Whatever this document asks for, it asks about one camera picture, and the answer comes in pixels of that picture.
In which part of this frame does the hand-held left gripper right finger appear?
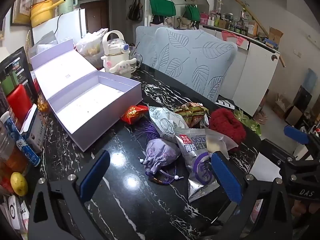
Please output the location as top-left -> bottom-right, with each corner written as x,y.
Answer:
200,151 -> 293,240

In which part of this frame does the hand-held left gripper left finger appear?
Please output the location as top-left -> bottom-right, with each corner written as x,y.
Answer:
27,150 -> 111,240

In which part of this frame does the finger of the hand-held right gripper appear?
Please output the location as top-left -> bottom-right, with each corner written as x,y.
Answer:
259,139 -> 297,167
284,126 -> 320,147

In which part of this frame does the silver purple snack packet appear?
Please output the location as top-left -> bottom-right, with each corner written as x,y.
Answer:
174,128 -> 220,203

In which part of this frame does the clear candy packet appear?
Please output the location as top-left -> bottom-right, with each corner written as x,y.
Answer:
205,129 -> 238,160

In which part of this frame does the red fuzzy scrunchie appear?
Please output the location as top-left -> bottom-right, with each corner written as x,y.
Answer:
209,107 -> 247,153

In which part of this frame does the lilac drawstring pouch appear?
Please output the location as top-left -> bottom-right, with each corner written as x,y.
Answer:
139,139 -> 184,184

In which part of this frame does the purple tassel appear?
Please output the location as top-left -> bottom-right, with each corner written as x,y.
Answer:
142,121 -> 160,140

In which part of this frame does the red snack packet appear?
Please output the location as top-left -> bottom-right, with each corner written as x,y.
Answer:
120,105 -> 149,125

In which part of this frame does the green gold snack packet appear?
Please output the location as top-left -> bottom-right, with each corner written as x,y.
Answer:
174,102 -> 209,128

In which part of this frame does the white patterned bread packet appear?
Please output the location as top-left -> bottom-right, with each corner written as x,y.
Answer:
148,106 -> 189,143

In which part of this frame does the lilac gift box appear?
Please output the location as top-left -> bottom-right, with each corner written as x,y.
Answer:
30,39 -> 143,153

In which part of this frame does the person's right hand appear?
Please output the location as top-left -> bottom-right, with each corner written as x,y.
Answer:
291,199 -> 320,217

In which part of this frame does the blue white medicine box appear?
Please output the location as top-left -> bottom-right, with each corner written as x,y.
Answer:
20,104 -> 48,154

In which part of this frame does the yellow fruit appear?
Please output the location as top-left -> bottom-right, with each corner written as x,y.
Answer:
10,172 -> 28,197

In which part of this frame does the blue white tube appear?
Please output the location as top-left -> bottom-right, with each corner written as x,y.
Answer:
0,112 -> 41,167

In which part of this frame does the yellow crochet item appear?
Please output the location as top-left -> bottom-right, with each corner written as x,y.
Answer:
37,94 -> 50,113

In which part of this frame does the clear jar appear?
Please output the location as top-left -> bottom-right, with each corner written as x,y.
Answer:
0,125 -> 28,175

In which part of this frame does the cardboard box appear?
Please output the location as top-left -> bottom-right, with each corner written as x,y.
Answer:
269,27 -> 284,45

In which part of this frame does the red bottle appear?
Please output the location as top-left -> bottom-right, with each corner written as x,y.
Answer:
6,84 -> 34,128

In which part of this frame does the pink cloth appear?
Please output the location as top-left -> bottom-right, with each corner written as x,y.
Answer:
221,31 -> 247,47

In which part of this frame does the glass mug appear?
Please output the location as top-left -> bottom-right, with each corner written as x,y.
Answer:
129,46 -> 143,73

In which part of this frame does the grey leaf pattern cushion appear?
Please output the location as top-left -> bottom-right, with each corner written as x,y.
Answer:
152,27 -> 238,103

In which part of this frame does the white cartoon water bottle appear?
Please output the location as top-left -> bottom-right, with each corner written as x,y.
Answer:
101,30 -> 137,79

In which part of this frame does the clear plastic food bag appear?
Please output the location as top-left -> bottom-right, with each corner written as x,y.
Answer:
75,28 -> 108,69

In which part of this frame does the bamboo pole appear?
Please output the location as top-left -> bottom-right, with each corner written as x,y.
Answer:
215,0 -> 285,68

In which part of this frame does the black printed pouch bag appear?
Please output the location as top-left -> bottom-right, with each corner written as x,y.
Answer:
0,46 -> 38,110

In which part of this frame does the leaf pattern chair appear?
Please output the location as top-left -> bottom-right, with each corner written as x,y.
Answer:
135,26 -> 160,67

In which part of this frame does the grey mailer bag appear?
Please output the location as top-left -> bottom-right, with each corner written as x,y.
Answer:
27,31 -> 59,58

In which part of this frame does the woven straw tray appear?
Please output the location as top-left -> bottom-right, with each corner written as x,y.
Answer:
25,31 -> 33,53

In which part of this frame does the white refrigerator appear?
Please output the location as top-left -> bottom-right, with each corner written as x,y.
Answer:
32,7 -> 89,48

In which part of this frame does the dark wooden door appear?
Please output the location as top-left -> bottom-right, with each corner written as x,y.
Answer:
80,0 -> 110,34

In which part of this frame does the green tote bag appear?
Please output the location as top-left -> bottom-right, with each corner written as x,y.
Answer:
149,0 -> 176,18
184,4 -> 201,22

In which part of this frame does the yellow pot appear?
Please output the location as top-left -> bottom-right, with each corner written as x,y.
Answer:
30,0 -> 67,28

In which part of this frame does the brown handbag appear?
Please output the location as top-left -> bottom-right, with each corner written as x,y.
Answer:
127,0 -> 143,22

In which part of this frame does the pale green kettle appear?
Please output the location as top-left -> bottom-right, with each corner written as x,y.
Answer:
59,0 -> 78,15

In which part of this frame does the framed picture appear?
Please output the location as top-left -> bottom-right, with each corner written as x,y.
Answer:
11,0 -> 38,27

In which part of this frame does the black power cable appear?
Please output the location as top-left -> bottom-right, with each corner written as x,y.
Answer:
54,14 -> 63,43

